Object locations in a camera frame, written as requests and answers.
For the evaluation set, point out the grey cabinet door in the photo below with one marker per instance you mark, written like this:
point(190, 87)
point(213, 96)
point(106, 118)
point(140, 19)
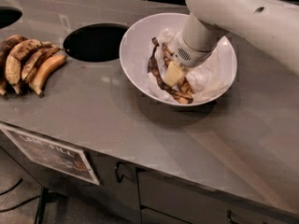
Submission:
point(117, 199)

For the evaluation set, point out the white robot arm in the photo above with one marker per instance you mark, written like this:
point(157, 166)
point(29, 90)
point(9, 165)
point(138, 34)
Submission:
point(272, 26)

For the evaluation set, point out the black cabinet handle right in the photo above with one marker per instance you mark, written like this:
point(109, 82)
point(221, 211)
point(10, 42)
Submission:
point(235, 219)

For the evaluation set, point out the thin dark banana peel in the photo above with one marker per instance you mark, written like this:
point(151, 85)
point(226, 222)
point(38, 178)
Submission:
point(153, 68)

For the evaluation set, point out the grey cabinet drawer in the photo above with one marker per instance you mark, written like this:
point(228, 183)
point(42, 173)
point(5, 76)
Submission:
point(195, 205)

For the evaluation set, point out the white bowl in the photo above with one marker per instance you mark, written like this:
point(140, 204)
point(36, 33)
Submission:
point(136, 47)

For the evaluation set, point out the black cabinet handle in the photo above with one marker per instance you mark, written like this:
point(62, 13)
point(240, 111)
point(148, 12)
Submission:
point(119, 177)
point(235, 219)

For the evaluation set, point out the dark brown banana far left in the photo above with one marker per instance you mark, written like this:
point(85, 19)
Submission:
point(5, 47)

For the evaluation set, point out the white crumpled paper liner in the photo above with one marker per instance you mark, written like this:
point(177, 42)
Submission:
point(208, 80)

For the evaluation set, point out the spotted yellow banana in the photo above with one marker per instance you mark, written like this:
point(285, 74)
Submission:
point(13, 63)

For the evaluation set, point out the orange yellow banana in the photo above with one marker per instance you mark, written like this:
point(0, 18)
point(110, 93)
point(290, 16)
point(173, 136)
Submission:
point(44, 71)

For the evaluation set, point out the landfill sign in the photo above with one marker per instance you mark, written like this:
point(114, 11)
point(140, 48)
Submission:
point(54, 155)

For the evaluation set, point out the black cabinet handle left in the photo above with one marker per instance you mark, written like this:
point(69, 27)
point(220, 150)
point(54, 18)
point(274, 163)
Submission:
point(119, 177)

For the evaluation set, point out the brown streaked banana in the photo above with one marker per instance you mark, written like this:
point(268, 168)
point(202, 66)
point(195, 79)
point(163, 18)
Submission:
point(35, 60)

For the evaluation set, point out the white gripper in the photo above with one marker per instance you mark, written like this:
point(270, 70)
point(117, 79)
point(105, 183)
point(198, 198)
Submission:
point(188, 55)

